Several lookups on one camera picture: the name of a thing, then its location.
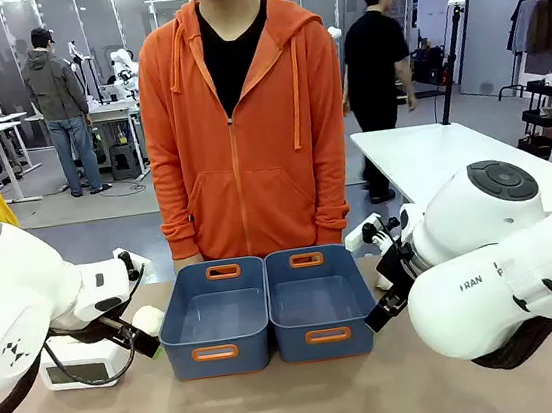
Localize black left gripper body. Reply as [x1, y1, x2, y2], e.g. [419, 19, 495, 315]
[47, 309, 163, 371]

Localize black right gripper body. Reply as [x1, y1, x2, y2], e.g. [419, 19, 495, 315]
[355, 242, 426, 335]

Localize white digital clock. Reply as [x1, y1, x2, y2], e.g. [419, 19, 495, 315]
[36, 335, 124, 396]

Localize white table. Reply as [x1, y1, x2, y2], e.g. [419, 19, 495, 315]
[349, 108, 552, 237]

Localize grey plastic stool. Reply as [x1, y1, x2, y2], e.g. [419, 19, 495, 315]
[107, 141, 144, 183]

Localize person in orange hoodie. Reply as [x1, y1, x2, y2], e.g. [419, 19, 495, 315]
[127, 0, 364, 277]

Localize man in black clothes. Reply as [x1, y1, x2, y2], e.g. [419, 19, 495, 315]
[329, 0, 430, 208]

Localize black bags pile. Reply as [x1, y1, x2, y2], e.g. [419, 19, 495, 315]
[408, 42, 452, 89]

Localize black utility cart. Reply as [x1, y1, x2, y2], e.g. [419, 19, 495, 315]
[509, 78, 552, 164]

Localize black tripod pole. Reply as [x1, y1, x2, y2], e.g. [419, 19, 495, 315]
[425, 0, 479, 127]

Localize man in grey jacket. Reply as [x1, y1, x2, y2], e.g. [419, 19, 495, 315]
[15, 20, 114, 204]

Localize clothes rack with garments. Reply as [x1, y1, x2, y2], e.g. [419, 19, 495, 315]
[485, 0, 552, 103]

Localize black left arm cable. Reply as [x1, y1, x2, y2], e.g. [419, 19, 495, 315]
[40, 312, 142, 393]

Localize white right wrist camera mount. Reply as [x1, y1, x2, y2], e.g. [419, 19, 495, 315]
[341, 210, 389, 253]

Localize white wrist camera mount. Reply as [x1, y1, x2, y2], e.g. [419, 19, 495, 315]
[341, 210, 389, 253]
[111, 243, 156, 284]

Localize blue basket orange handles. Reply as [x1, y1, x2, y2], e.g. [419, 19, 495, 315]
[151, 254, 279, 384]
[260, 238, 384, 368]

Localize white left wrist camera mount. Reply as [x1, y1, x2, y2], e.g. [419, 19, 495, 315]
[111, 243, 156, 284]

